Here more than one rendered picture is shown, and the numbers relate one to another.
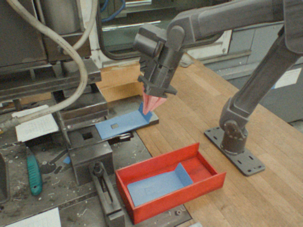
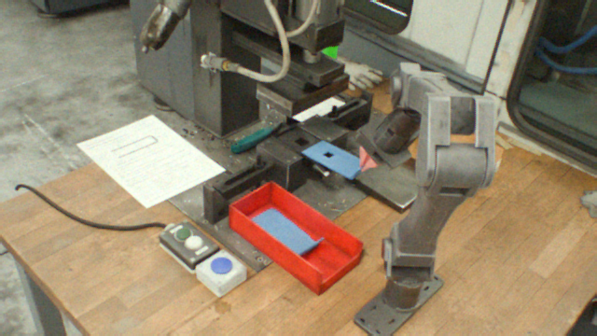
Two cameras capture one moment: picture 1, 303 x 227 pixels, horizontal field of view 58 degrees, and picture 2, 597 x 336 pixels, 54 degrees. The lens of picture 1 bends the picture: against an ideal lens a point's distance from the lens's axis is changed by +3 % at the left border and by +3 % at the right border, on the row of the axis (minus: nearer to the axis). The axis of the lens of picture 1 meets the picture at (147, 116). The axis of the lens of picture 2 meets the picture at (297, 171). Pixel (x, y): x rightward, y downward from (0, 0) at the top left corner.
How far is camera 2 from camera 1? 0.87 m
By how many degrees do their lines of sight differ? 51
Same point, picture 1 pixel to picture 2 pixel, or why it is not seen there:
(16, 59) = (256, 20)
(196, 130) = not seen: hidden behind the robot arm
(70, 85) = (293, 70)
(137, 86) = not seen: hidden behind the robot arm
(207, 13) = (417, 80)
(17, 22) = not seen: outside the picture
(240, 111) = (397, 234)
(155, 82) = (374, 134)
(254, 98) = (409, 226)
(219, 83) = (580, 273)
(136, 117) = (354, 165)
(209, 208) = (278, 286)
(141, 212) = (235, 217)
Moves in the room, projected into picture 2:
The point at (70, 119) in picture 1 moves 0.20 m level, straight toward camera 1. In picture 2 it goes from (262, 95) to (178, 126)
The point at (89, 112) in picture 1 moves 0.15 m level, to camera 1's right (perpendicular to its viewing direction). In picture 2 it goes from (276, 100) to (304, 141)
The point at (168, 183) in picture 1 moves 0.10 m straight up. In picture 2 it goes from (293, 241) to (297, 203)
